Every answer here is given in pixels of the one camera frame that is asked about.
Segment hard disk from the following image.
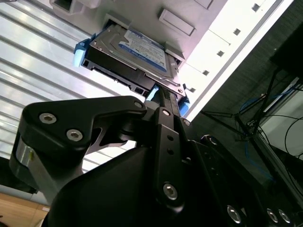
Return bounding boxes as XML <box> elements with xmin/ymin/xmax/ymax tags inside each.
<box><xmin>72</xmin><ymin>22</ymin><xmax>190</xmax><ymax>117</ymax></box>

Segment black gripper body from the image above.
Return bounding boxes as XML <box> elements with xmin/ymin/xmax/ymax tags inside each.
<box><xmin>47</xmin><ymin>139</ymin><xmax>303</xmax><ymax>227</ymax></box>

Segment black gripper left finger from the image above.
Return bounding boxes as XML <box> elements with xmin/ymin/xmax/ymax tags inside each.
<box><xmin>9</xmin><ymin>86</ymin><xmax>188</xmax><ymax>214</ymax></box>

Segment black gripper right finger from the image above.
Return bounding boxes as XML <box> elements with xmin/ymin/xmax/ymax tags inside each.
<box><xmin>174</xmin><ymin>93</ymin><xmax>240</xmax><ymax>214</ymax></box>

